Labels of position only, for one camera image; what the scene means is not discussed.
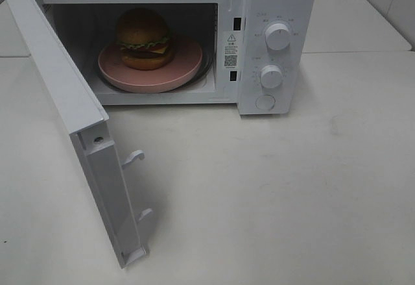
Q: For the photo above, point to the round white door button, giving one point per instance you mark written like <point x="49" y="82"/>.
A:
<point x="265" y="102"/>

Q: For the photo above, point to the pink round plate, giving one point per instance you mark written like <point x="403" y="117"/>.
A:
<point x="152" y="79"/>

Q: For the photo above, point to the burger with lettuce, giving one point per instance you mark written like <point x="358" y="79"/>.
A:
<point x="144" y="39"/>

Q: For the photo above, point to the white microwave door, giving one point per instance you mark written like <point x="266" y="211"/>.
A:
<point x="74" y="129"/>

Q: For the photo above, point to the lower white timer knob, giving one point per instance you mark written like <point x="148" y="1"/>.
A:
<point x="271" y="76"/>

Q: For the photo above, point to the white microwave oven body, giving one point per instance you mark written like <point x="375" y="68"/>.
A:
<point x="96" y="53"/>

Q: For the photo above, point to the upper white power knob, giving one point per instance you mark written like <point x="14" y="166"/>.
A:
<point x="278" y="35"/>

